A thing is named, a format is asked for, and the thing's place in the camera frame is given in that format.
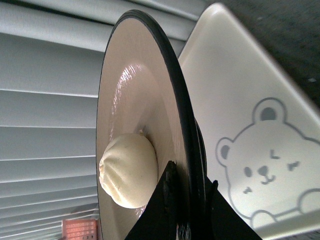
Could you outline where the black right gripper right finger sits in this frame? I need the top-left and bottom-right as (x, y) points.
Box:
(204, 179), (262, 240)

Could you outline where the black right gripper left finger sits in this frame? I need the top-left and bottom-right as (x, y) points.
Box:
(126, 161), (180, 240)

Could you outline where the white steamed bun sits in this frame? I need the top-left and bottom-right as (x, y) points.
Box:
(99, 133), (158, 209)

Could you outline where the beige plate with black rim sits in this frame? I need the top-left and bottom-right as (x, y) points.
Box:
(96, 10), (207, 240)

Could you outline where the white bear print tray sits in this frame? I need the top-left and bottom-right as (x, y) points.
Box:
(179, 3), (320, 240)

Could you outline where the red patterned box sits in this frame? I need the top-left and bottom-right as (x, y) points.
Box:
(62, 219), (98, 240)

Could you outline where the grey pleated curtain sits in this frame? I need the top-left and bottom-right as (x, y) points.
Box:
(0, 0), (208, 240)

